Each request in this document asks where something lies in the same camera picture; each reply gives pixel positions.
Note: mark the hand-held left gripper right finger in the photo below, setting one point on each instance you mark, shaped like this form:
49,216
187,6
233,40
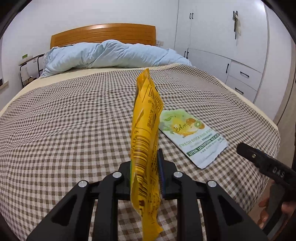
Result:
160,171

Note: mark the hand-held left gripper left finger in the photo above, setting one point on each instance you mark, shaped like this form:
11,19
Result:
123,183

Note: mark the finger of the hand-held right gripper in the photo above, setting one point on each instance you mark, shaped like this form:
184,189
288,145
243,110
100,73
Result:
247,151

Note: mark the yellow snack packet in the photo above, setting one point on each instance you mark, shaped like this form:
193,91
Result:
143,150

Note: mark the green and white pouch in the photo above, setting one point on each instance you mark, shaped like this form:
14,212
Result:
196,143

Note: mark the person's right hand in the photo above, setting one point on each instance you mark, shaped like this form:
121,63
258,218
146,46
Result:
263,202

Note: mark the beige wooden door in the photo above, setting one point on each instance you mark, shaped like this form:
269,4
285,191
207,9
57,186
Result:
289,92

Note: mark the hanging pale pouch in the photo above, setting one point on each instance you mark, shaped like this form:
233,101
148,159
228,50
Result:
237,26

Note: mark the light blue duvet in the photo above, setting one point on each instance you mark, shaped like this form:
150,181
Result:
104,55

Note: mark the white wardrobe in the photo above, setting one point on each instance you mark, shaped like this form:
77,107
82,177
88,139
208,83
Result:
208,27

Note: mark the cardboard box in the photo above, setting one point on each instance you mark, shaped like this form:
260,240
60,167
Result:
30,80

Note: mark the wooden window sill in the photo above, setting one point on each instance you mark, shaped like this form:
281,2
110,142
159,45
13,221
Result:
3,86

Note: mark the wall socket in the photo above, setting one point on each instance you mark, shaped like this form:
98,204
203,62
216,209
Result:
159,42

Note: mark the black frame side table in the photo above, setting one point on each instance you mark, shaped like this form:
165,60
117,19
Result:
31,58

